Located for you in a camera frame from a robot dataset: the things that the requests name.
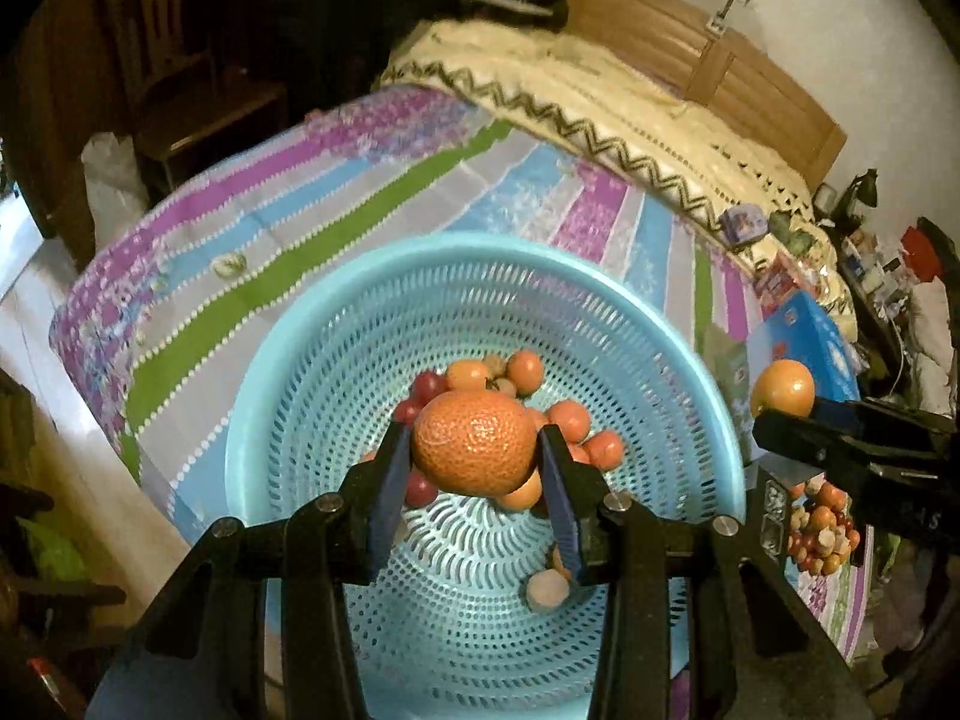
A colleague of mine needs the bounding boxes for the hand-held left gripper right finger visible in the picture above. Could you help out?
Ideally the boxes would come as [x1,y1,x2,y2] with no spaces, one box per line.
[536,424,875,720]

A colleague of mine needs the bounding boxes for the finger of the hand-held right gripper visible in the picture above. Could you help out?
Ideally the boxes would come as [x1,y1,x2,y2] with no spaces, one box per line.
[752,411,871,477]
[814,399,960,440]

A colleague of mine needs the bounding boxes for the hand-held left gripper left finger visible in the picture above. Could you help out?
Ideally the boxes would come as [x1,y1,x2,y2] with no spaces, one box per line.
[86,420,413,720]

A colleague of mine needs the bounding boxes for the smooth mandarin orange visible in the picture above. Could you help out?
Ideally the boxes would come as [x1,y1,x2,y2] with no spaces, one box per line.
[750,360,816,419]

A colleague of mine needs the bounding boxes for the cluster of mandarin oranges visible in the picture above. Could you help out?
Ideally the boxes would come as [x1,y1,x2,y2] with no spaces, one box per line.
[791,478,860,575]
[446,351,625,512]

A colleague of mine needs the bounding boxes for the bumpy mandarin orange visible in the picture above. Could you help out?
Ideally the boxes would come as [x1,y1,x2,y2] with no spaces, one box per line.
[411,390,539,497]

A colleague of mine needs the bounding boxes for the light blue plastic basket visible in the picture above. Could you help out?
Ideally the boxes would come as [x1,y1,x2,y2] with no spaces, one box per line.
[225,231,747,720]

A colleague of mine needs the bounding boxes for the black product box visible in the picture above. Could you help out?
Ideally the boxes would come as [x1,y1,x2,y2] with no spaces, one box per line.
[757,465,792,563]

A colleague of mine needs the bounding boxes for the pale pink lychee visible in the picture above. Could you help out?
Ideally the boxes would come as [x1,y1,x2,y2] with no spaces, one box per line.
[525,568,571,612]

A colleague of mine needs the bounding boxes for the blue cardboard box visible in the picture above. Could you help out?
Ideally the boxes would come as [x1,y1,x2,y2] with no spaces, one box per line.
[746,289,862,421]

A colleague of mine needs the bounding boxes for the pile of bedding and clothes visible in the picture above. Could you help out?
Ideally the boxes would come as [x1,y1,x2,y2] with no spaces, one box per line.
[900,217,960,406]

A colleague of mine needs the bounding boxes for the cluttered bedside table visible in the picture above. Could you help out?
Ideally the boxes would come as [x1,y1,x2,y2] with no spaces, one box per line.
[836,225,923,331]

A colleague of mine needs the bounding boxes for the pink instant noodle cup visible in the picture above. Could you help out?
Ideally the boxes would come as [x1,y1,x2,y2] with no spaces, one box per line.
[754,255,807,308]

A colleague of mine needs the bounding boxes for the green leafy vegetable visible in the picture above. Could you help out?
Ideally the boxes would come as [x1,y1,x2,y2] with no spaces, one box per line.
[769,210,815,252]

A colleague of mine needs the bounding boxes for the purple snack packet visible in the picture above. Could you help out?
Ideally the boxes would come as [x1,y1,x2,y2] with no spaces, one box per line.
[718,206,766,245]

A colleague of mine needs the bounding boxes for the dark desk lamp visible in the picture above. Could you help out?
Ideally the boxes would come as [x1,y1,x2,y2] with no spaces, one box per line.
[836,169,878,222]

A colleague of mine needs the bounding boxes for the green plastic bag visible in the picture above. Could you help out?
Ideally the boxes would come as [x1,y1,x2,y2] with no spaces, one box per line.
[19,517,87,578]

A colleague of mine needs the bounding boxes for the dark wooden furniture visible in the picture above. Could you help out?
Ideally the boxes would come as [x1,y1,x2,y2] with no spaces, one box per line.
[0,367,128,691]

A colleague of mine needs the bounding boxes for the wooden headboard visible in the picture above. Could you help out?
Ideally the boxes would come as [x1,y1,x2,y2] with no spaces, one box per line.
[562,0,848,188]

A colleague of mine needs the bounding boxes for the beige zigzag quilt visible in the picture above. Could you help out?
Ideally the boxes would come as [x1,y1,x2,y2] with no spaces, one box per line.
[379,19,856,316]

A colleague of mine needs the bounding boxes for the white plastic bag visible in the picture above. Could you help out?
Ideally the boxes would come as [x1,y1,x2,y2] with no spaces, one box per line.
[81,133,151,256]

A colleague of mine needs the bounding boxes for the wooden chair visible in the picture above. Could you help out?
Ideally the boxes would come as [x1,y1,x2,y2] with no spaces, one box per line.
[97,0,290,188]

